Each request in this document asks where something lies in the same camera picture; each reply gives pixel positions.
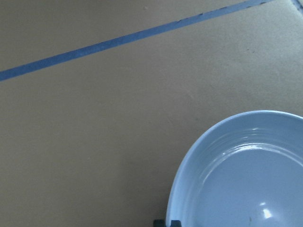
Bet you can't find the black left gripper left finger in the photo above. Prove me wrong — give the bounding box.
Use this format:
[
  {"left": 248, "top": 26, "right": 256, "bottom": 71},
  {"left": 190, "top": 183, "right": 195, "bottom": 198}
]
[{"left": 153, "top": 219, "right": 165, "bottom": 227}]

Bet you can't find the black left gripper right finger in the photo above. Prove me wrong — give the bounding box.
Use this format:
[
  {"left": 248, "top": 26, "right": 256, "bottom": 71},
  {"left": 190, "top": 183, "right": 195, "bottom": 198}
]
[{"left": 170, "top": 220, "right": 181, "bottom": 227}]

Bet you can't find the light blue round plate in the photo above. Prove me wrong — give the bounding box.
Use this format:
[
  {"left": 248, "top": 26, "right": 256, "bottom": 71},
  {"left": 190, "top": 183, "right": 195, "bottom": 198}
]
[{"left": 165, "top": 111, "right": 303, "bottom": 227}]

